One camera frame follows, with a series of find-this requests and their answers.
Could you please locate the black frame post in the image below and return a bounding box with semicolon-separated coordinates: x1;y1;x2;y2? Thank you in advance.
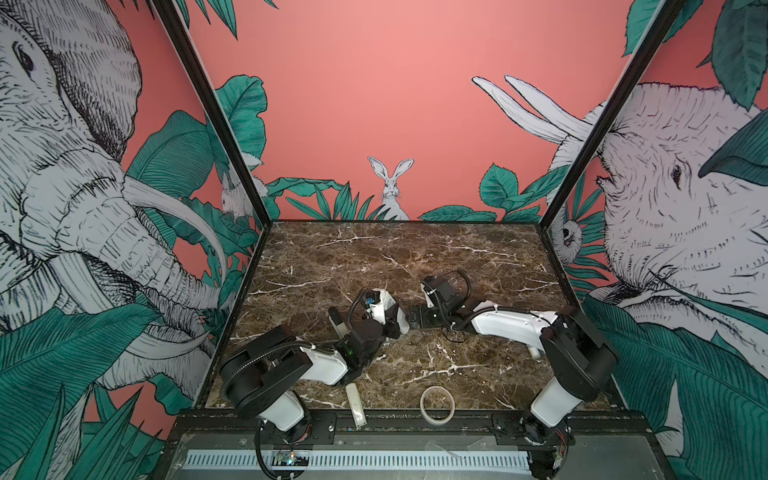
538;0;686;231
152;0;272;230

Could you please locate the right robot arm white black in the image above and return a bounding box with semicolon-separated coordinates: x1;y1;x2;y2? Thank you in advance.
407;294;619;446

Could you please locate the small circuit board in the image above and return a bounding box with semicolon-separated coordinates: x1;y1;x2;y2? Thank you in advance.
272;450;310;469

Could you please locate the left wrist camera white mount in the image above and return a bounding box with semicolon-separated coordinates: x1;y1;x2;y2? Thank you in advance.
364;289;399;325

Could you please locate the black corrugated cable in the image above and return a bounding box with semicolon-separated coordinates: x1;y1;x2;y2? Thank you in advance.
345;289;370;328

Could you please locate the right black frame post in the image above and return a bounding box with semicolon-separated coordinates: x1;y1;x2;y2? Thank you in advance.
538;0;686;231

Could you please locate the left black frame post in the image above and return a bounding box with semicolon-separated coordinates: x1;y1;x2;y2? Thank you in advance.
152;0;272;230

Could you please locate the black front mounting rail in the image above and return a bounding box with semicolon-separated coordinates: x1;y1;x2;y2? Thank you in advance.
168;409;652;448

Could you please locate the white remote battery cover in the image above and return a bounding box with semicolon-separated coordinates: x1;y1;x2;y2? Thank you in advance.
345;382;367;430

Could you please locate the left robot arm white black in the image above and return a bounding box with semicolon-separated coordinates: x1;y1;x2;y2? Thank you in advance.
219;303;410;432

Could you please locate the black white marker pen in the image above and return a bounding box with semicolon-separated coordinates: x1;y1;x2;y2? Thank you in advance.
328;307;349;339

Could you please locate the tape roll ring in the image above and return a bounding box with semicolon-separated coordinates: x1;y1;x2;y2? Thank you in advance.
419;385;457;427

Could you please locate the white ventilation grille strip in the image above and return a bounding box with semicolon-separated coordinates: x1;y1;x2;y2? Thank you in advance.
182;449;530;473

